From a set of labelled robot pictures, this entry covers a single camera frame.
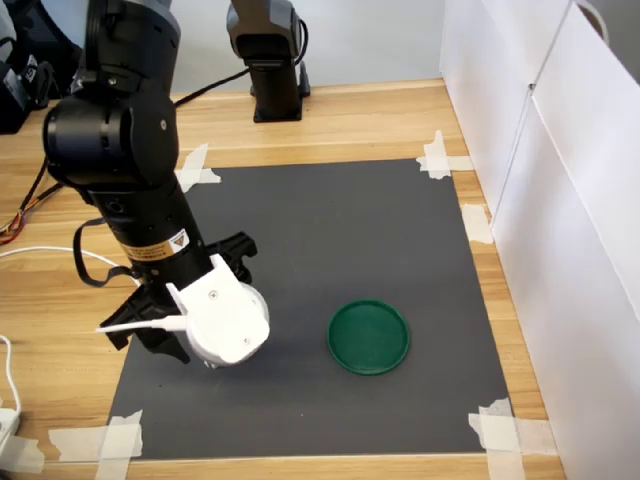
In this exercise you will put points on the white power adapter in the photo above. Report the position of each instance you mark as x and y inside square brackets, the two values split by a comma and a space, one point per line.
[7, 425]

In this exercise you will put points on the white partition panel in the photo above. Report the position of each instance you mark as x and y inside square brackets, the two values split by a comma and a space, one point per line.
[575, 225]
[490, 100]

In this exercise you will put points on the round green lid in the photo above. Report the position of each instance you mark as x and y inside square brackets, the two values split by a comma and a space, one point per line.
[369, 337]

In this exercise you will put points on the white tape strip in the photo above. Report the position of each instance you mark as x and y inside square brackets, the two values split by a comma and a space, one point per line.
[195, 162]
[437, 155]
[75, 442]
[460, 163]
[22, 452]
[117, 450]
[476, 222]
[200, 176]
[535, 435]
[502, 445]

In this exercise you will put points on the dark grey mat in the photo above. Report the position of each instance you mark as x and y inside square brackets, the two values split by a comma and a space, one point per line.
[350, 225]

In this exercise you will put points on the black chair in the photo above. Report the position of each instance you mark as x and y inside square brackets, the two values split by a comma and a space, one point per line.
[25, 75]

